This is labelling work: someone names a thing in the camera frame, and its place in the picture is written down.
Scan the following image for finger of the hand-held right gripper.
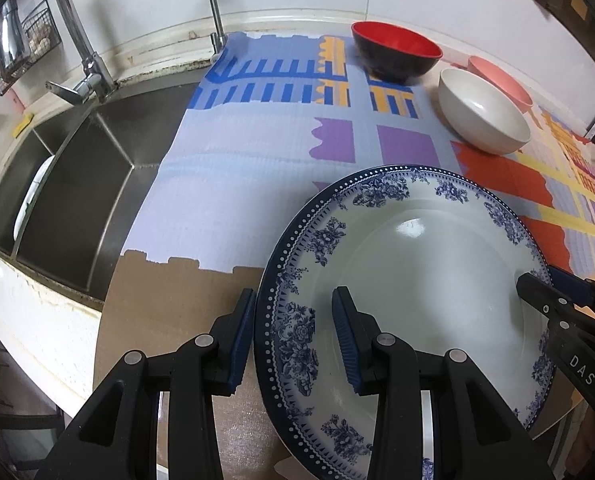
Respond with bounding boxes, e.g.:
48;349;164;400
549;265;595;308
516;271;571;317

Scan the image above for large chrome faucet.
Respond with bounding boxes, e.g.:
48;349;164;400
0;0;119;107

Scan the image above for black wire basket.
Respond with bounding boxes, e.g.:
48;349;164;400
0;0;60;96

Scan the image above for white bowl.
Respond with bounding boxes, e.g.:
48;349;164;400
438;67;531;156

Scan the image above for large blue floral plate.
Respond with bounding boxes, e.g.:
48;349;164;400
253;162;558;480

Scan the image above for pink bowl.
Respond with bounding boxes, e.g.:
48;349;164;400
467;56;534;111

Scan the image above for white basin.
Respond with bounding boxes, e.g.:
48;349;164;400
13;156;55;243

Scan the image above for colourful patterned table mat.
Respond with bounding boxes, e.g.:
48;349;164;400
93;30;595;480

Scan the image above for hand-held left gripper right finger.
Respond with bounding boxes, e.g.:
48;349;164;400
330;285;553;480

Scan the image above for red and black bowl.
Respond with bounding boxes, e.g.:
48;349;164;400
351;21;443;86

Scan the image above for thin gooseneck faucet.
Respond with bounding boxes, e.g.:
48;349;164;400
110;0;228;66

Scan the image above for stainless steel sink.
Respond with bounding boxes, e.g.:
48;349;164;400
0;80;203;306

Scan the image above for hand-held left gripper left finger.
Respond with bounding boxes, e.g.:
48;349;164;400
34;287;257;480

